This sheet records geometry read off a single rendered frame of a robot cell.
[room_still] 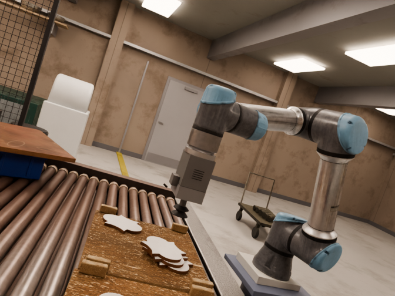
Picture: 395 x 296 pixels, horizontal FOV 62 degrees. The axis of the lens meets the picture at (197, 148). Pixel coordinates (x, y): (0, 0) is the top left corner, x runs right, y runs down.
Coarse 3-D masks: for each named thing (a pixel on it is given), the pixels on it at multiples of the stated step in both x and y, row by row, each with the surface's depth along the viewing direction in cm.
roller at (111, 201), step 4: (112, 184) 162; (116, 184) 163; (108, 188) 163; (112, 188) 155; (116, 188) 159; (108, 192) 152; (112, 192) 149; (116, 192) 153; (108, 196) 144; (112, 196) 143; (116, 196) 148; (108, 200) 138; (112, 200) 137; (108, 204) 132; (112, 204) 132
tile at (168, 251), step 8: (152, 240) 98; (160, 240) 101; (152, 248) 93; (160, 248) 95; (168, 248) 96; (176, 248) 98; (152, 256) 90; (160, 256) 91; (168, 256) 91; (176, 256) 93; (184, 256) 97
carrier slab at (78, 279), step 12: (72, 276) 72; (84, 276) 74; (96, 276) 75; (108, 276) 77; (72, 288) 68; (84, 288) 69; (96, 288) 71; (108, 288) 72; (120, 288) 74; (132, 288) 75; (144, 288) 77; (156, 288) 79
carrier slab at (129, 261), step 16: (96, 224) 104; (144, 224) 118; (96, 240) 93; (112, 240) 96; (128, 240) 100; (144, 240) 104; (176, 240) 113; (96, 256) 84; (112, 256) 87; (128, 256) 90; (144, 256) 93; (192, 256) 104; (112, 272) 79; (128, 272) 82; (144, 272) 84; (160, 272) 87; (192, 272) 94; (176, 288) 82
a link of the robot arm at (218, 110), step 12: (204, 96) 75; (216, 96) 73; (228, 96) 73; (204, 108) 74; (216, 108) 73; (228, 108) 74; (204, 120) 74; (216, 120) 73; (228, 120) 75; (216, 132) 74
